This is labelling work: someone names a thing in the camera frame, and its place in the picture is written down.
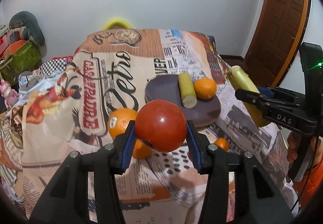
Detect small tangerine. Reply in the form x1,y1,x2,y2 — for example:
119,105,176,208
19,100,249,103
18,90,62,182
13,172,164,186
132,139,152,160
214,137,229,152

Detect large orange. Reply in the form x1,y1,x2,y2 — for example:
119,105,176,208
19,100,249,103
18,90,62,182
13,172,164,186
193,77,217,100

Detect long yellow-green banana piece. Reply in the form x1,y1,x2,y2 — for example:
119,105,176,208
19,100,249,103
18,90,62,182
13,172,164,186
178,72,197,109

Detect right hand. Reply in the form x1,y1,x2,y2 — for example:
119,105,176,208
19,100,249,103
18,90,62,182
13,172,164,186
286,131,298,164

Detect orange red box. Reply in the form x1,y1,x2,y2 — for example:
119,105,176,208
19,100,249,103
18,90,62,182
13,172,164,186
1,27,28,59

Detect short yellow banana piece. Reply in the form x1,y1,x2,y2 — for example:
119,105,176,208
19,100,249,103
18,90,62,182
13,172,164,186
226,65,270,128

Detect grey green neck pillow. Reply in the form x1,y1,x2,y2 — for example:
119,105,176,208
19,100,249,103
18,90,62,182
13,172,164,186
9,11,45,46

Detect pink toy figure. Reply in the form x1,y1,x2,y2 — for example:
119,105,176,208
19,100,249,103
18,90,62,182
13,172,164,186
1,79,19,110

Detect brown wooden door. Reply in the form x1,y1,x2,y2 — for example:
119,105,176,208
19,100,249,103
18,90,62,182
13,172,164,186
245,0,310,87

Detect green box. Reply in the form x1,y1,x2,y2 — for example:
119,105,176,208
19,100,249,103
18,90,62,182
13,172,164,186
1,41,41,85

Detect yellow round object behind bed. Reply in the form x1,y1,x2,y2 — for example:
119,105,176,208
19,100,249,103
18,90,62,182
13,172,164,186
102,18,133,30

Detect dark purple plate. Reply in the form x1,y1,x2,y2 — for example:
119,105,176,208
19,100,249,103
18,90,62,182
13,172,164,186
145,75,221,128

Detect red tomato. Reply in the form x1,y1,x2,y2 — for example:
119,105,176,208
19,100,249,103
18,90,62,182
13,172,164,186
135,100,187,153

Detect Dole sticker orange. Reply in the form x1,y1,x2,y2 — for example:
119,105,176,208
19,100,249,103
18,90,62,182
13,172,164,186
107,108,137,140

